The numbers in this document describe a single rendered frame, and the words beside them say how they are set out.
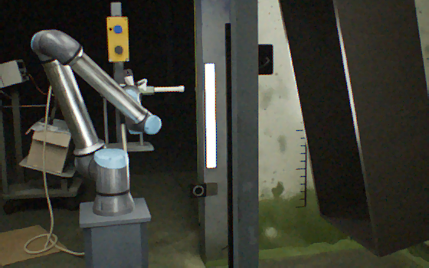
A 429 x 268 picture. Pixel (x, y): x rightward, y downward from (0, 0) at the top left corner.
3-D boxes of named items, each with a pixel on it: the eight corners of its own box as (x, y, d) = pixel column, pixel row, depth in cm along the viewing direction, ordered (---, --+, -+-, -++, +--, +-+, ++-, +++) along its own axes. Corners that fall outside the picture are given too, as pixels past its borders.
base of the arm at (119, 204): (93, 217, 228) (91, 196, 226) (92, 205, 246) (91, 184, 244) (136, 214, 232) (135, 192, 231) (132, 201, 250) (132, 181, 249)
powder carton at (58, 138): (30, 151, 476) (41, 110, 471) (76, 163, 483) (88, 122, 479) (15, 164, 423) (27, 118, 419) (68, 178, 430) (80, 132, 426)
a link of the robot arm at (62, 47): (61, 23, 213) (168, 121, 249) (50, 24, 223) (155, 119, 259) (44, 44, 209) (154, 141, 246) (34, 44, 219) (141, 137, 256)
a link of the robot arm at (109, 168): (104, 195, 227) (102, 156, 224) (88, 187, 240) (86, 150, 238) (135, 189, 236) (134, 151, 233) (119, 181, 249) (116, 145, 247)
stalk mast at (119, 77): (131, 259, 339) (120, 3, 315) (132, 263, 334) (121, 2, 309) (122, 260, 338) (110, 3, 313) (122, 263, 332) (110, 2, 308)
